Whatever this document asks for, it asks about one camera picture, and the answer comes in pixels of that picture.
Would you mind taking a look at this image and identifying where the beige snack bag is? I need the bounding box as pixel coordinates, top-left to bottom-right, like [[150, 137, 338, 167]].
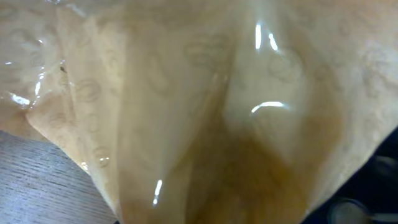
[[1, 0, 397, 223]]

